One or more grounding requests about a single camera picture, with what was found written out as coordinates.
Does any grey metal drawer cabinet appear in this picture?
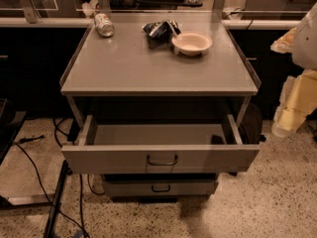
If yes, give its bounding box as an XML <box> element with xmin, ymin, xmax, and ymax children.
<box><xmin>58</xmin><ymin>11</ymin><xmax>263</xmax><ymax>204</ymax></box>

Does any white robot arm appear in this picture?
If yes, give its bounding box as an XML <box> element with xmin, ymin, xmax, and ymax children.
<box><xmin>270</xmin><ymin>3</ymin><xmax>317</xmax><ymax>138</ymax></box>

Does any black floor cable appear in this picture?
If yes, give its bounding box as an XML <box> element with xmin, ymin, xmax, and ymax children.
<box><xmin>14</xmin><ymin>117</ymin><xmax>91</xmax><ymax>238</ymax></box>

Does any grey lower drawer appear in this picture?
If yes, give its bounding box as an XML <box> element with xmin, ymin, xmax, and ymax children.
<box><xmin>102</xmin><ymin>174</ymin><xmax>218</xmax><ymax>197</ymax></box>

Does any small black object in drawer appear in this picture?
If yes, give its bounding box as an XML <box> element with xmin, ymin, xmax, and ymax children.
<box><xmin>211</xmin><ymin>135</ymin><xmax>223</xmax><ymax>145</ymax></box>

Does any silver soda can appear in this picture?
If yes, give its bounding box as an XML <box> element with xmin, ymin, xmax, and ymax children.
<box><xmin>94</xmin><ymin>13</ymin><xmax>115</xmax><ymax>38</ymax></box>

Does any blue white chip bag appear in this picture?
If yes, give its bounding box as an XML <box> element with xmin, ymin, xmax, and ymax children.
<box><xmin>143</xmin><ymin>20</ymin><xmax>181</xmax><ymax>39</ymax></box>

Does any grey top drawer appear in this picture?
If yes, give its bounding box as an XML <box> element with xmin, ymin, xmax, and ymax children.
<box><xmin>61</xmin><ymin>115</ymin><xmax>260</xmax><ymax>175</ymax></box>

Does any white bowl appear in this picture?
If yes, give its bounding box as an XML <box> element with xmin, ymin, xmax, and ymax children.
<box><xmin>171</xmin><ymin>32</ymin><xmax>212</xmax><ymax>57</ymax></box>

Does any black stand leg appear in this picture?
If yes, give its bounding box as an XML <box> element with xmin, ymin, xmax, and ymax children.
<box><xmin>43</xmin><ymin>161</ymin><xmax>69</xmax><ymax>238</ymax></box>

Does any grey drawer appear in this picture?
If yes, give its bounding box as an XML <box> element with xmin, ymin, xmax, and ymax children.
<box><xmin>102</xmin><ymin>174</ymin><xmax>218</xmax><ymax>197</ymax></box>
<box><xmin>61</xmin><ymin>115</ymin><xmax>260</xmax><ymax>175</ymax></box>

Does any dark side table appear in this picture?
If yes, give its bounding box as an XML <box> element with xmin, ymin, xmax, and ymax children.
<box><xmin>0</xmin><ymin>98</ymin><xmax>26</xmax><ymax>165</ymax></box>

